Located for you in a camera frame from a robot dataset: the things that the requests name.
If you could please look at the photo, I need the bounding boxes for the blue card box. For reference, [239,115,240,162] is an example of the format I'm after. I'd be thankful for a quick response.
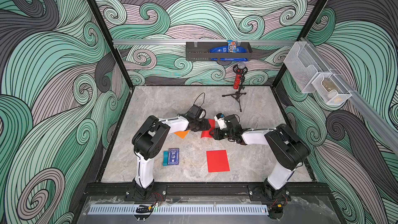
[167,148,179,166]

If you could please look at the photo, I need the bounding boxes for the black front base frame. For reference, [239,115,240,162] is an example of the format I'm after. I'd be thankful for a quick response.
[84,182,331,203]

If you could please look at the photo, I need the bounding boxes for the orange square paper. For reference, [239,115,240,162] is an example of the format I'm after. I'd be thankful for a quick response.
[174,130,190,139]

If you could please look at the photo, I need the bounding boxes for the aluminium rail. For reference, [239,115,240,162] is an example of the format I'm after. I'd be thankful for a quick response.
[300,37,398,155]
[113,38,295,46]

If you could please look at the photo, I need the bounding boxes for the black mini tripod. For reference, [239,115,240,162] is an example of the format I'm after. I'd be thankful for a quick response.
[222,81,247,112]

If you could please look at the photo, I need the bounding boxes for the black wall shelf basket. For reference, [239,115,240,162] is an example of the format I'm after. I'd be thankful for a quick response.
[186,41,253,61]

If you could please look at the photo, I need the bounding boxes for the aluminium rail right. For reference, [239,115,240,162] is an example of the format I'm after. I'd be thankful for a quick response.
[300,37,398,155]

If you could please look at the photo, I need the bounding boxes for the clear plastic bin small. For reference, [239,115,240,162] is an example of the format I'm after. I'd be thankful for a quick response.
[312,72,352,106]

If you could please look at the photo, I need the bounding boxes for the teal small block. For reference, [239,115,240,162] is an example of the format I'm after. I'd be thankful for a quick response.
[162,151,169,167]

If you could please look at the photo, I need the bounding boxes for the blue snack package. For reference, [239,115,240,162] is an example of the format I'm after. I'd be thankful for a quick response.
[209,40,247,53]

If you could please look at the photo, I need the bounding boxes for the red square paper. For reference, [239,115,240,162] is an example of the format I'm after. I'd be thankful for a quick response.
[206,150,230,173]
[200,119,217,139]

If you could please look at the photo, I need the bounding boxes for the clear plastic bin large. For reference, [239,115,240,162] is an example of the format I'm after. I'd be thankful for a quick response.
[284,41,320,93]

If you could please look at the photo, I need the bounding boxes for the white slotted cable duct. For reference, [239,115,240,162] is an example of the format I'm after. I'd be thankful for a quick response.
[88,204,269,215]

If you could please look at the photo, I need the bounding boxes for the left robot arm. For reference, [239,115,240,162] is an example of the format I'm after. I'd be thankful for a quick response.
[126,104,211,201]

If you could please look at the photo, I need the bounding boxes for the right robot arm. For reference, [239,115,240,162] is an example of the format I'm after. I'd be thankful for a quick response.
[210,114,311,200]

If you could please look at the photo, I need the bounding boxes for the aluminium rail back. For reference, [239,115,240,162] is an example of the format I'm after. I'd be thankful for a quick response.
[113,38,295,46]

